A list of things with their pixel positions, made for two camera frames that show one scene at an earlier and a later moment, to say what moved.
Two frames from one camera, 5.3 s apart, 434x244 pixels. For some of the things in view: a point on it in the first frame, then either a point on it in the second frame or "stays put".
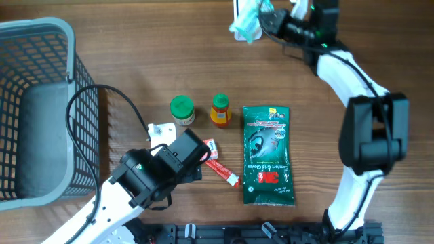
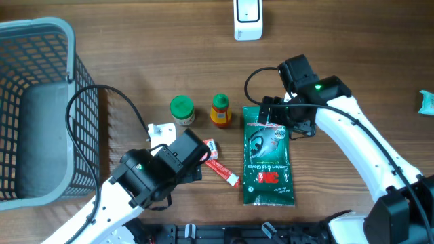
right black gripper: [274, 25] -> [274, 116]
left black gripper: [196, 174] stays put
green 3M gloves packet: [268, 173] stays put
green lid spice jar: [182, 109] stays put
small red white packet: [214, 154] stays put
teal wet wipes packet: [247, 22] -> [427, 107]
